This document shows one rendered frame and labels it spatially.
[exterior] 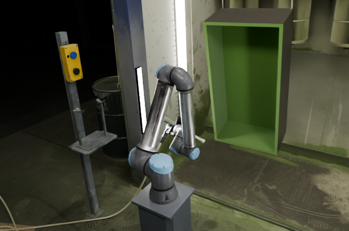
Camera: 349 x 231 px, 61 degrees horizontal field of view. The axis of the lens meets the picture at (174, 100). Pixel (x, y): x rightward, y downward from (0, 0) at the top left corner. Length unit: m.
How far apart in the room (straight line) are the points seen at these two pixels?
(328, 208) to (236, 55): 1.56
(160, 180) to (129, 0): 1.39
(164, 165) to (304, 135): 2.12
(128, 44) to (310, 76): 2.18
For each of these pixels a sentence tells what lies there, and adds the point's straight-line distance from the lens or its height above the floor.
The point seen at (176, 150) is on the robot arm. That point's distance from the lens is 2.17.
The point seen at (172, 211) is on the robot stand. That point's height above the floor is 0.64.
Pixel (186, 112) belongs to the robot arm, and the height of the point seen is 1.13.
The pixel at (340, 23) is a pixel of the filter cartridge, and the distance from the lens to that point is 3.34.
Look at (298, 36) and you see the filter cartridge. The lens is 3.45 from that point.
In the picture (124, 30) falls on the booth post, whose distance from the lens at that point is 2.48.
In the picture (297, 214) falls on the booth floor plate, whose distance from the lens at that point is 2.89.
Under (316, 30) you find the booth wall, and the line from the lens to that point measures 3.77.
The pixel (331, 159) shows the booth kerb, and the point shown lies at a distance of 3.59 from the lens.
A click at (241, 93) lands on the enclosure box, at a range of 2.95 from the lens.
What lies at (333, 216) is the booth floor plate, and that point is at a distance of 2.97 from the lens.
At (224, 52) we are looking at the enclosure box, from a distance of 2.81.
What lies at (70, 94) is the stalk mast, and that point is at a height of 1.18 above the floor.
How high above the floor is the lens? 1.93
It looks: 22 degrees down
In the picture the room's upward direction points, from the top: 3 degrees counter-clockwise
